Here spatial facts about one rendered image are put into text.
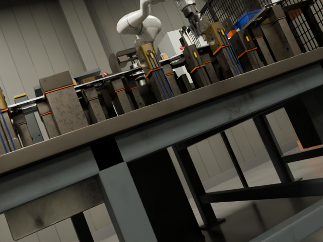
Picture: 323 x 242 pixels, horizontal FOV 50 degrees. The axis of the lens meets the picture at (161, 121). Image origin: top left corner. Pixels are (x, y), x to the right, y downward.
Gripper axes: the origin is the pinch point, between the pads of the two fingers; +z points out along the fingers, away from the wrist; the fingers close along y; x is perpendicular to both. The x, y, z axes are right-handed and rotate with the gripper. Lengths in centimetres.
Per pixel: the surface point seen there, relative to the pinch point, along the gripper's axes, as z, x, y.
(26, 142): 21, -100, 2
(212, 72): 18.4, -6.5, 5.5
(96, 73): -10, -54, -29
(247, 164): 97, 155, -274
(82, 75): -10, -62, -27
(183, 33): -13.3, -0.2, -15.8
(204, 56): 9.4, -7.3, 6.0
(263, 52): 20.6, 14.0, 22.1
